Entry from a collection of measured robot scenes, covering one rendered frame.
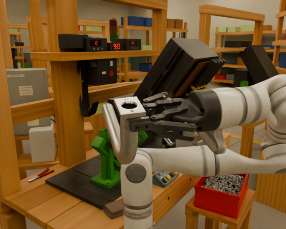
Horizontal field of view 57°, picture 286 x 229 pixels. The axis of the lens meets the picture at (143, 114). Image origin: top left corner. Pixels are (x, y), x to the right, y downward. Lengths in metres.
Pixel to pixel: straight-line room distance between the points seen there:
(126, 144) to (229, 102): 0.19
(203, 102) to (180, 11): 12.18
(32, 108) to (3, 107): 0.22
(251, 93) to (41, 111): 1.24
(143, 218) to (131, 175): 0.14
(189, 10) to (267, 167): 11.68
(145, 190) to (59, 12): 1.04
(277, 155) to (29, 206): 1.03
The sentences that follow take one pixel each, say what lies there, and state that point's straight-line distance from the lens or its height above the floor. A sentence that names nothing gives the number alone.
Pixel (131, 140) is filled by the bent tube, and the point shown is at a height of 1.42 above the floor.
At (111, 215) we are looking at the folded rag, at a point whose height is 0.91.
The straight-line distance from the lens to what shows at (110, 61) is 1.60.
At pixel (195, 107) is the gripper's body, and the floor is 1.47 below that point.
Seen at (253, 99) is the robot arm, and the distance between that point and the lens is 0.50.
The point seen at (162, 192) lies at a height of 0.90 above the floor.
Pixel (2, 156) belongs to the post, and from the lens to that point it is 1.39.
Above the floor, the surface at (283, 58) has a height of 1.34.
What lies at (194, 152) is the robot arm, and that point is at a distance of 0.78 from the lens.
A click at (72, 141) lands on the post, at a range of 1.61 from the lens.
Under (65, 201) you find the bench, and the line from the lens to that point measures 1.33.
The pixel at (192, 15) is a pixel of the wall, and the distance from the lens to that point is 12.20.
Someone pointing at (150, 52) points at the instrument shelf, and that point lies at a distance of 1.91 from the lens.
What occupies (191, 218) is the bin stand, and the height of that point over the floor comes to 0.73.
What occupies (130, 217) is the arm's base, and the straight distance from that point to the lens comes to 0.84.
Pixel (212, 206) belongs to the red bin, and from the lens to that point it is 1.38.
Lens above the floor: 1.58
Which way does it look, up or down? 15 degrees down
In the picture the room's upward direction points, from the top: straight up
